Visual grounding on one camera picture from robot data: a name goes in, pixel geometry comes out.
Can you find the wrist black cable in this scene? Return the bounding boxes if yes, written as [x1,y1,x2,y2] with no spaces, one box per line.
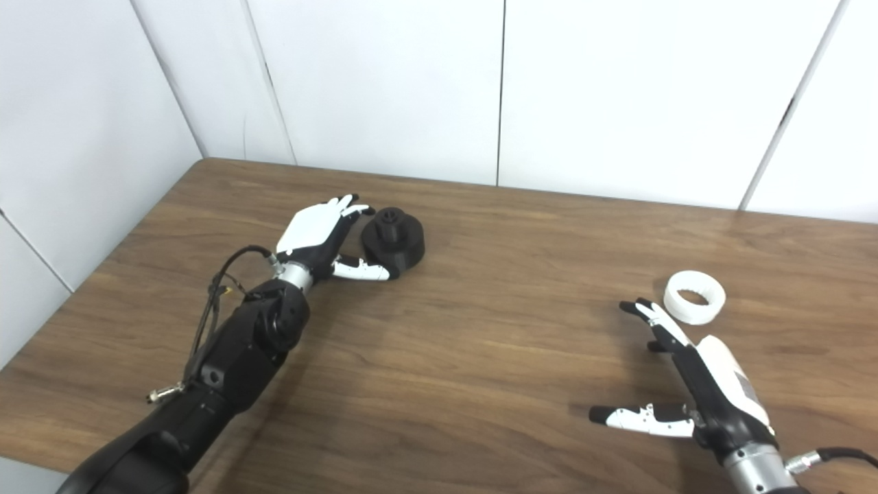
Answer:
[785,447,878,475]
[182,245,281,385]

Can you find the round black plastic part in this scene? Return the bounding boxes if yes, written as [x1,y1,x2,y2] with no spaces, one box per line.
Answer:
[361,206,426,279]

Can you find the left arm thin wires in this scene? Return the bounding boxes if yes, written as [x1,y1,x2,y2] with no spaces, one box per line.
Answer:
[195,273,249,357]

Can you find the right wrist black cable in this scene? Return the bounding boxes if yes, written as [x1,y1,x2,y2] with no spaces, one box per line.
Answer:
[785,447,878,475]

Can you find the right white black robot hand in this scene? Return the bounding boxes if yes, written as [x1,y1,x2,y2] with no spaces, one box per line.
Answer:
[589,298,777,454]

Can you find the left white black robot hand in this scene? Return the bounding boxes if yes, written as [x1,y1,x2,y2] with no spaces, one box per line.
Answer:
[274,194,402,282]

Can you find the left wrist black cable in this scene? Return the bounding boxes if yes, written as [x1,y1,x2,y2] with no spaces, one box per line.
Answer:
[182,245,281,385]

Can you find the white toothed plastic ring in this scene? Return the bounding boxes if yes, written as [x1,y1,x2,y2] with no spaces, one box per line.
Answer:
[663,270,726,325]

